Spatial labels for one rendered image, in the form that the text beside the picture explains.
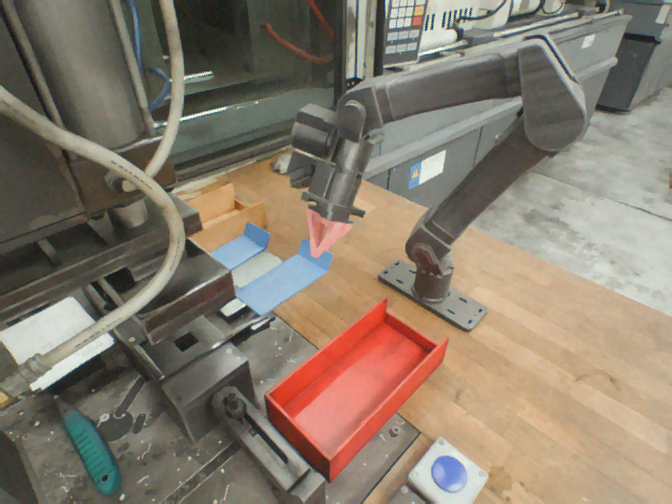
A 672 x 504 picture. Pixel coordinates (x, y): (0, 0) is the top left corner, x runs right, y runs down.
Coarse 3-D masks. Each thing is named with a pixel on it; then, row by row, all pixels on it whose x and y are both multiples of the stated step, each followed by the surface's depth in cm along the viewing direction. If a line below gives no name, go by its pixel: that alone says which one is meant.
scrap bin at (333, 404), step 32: (384, 320) 69; (320, 352) 57; (352, 352) 64; (384, 352) 64; (416, 352) 64; (288, 384) 55; (320, 384) 59; (352, 384) 59; (384, 384) 59; (416, 384) 58; (288, 416) 50; (320, 416) 56; (352, 416) 55; (384, 416) 53; (320, 448) 47; (352, 448) 49
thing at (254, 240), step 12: (252, 228) 84; (240, 240) 84; (252, 240) 84; (264, 240) 82; (216, 252) 81; (228, 252) 81; (240, 252) 81; (252, 252) 81; (228, 264) 78; (240, 264) 79
